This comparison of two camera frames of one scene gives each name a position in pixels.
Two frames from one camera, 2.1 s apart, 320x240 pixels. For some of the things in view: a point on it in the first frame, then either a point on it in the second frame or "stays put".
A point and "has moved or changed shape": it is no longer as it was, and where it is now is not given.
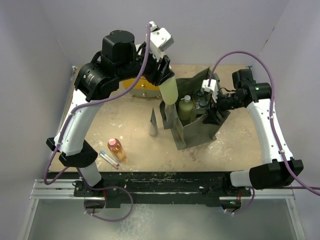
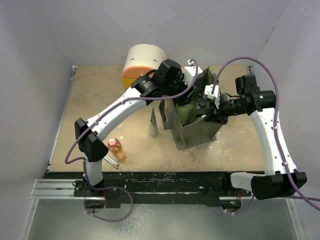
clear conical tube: x=153 y=126 stays put
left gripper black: x=157 y=76 to x=184 y=99
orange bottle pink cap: x=116 y=147 stays put
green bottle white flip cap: x=169 y=90 has moved or changed shape
